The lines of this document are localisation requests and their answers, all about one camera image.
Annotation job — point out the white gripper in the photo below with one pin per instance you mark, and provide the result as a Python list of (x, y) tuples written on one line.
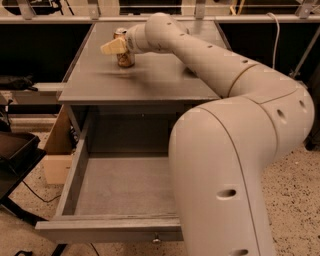
[(132, 41)]

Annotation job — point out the orange soda can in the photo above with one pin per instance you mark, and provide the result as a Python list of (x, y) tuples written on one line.
[(127, 59)]

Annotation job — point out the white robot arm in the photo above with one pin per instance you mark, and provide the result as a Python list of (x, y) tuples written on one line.
[(219, 149)]

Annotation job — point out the grey cabinet with counter top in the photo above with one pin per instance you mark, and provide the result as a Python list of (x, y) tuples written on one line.
[(134, 108)]

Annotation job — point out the grey open top drawer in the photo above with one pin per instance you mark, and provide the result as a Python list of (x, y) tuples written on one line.
[(114, 198)]

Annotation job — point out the metal drawer knob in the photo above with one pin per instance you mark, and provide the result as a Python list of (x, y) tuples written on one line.
[(156, 239)]

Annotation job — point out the cardboard box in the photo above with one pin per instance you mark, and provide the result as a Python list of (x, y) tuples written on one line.
[(58, 147)]

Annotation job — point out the black tray cart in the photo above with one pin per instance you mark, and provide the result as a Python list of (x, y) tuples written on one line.
[(19, 155)]

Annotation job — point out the black bag on rail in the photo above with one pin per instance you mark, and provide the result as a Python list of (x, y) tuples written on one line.
[(8, 82)]

